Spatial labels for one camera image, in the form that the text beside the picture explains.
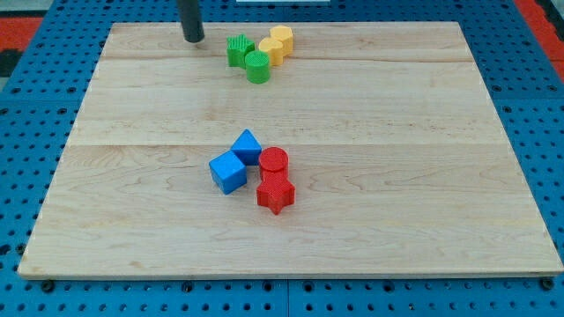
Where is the red cylinder block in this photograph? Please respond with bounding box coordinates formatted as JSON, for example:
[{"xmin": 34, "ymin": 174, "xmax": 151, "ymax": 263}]
[{"xmin": 259, "ymin": 146, "xmax": 289, "ymax": 181}]

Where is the red star block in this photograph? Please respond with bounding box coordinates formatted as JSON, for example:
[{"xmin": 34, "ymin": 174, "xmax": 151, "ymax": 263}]
[{"xmin": 256, "ymin": 175, "xmax": 295, "ymax": 215}]

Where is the blue triangle block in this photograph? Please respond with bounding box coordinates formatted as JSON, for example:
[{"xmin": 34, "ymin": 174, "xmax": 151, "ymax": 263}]
[{"xmin": 230, "ymin": 129, "xmax": 262, "ymax": 166}]

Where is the blue cube block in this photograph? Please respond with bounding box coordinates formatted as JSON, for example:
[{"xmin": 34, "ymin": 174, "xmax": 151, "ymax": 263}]
[{"xmin": 209, "ymin": 151, "xmax": 247, "ymax": 195}]

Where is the green cylinder block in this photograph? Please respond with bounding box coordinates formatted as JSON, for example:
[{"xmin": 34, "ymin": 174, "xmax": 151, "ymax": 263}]
[{"xmin": 245, "ymin": 50, "xmax": 271, "ymax": 84}]

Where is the yellow heart block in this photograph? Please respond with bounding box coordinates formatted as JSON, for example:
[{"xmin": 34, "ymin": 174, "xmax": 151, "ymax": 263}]
[{"xmin": 258, "ymin": 37, "xmax": 284, "ymax": 66}]

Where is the light wooden board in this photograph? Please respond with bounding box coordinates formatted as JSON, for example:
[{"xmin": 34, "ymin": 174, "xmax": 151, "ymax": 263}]
[{"xmin": 19, "ymin": 22, "xmax": 563, "ymax": 280}]

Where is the green star block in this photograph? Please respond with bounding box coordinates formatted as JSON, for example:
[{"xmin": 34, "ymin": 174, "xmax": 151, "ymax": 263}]
[{"xmin": 226, "ymin": 33, "xmax": 256, "ymax": 69}]

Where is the yellow hexagon block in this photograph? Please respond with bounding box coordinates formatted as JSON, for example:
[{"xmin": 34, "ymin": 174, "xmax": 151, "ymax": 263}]
[{"xmin": 270, "ymin": 25, "xmax": 293, "ymax": 56}]

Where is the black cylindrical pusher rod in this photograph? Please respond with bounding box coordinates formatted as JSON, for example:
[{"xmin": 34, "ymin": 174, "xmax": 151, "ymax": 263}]
[{"xmin": 176, "ymin": 0, "xmax": 204, "ymax": 43}]

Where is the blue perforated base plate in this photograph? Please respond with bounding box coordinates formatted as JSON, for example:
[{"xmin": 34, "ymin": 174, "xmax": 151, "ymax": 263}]
[{"xmin": 1, "ymin": 1, "xmax": 563, "ymax": 316}]

